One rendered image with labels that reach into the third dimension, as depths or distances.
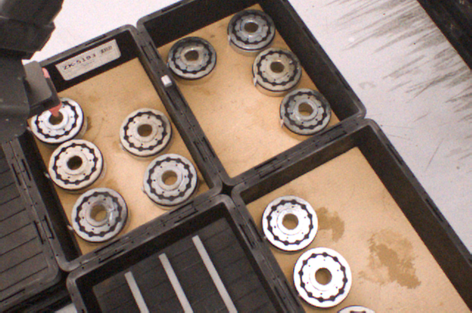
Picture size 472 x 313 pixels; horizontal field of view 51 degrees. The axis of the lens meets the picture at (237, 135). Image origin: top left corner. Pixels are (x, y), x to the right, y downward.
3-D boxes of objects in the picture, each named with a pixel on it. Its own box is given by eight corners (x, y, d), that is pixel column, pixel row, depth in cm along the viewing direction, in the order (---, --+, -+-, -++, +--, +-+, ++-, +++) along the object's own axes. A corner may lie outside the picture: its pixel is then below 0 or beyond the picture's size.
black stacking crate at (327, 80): (144, 53, 110) (134, 22, 100) (259, 1, 116) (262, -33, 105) (228, 207, 97) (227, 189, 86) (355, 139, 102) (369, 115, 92)
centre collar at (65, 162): (58, 158, 95) (57, 157, 95) (82, 147, 96) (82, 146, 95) (67, 180, 93) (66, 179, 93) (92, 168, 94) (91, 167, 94)
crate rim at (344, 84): (134, 27, 101) (132, 21, 99) (262, -28, 107) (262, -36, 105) (227, 193, 88) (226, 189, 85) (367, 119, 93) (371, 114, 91)
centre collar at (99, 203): (81, 209, 91) (80, 208, 91) (105, 195, 92) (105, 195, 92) (91, 232, 89) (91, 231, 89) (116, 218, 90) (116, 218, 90)
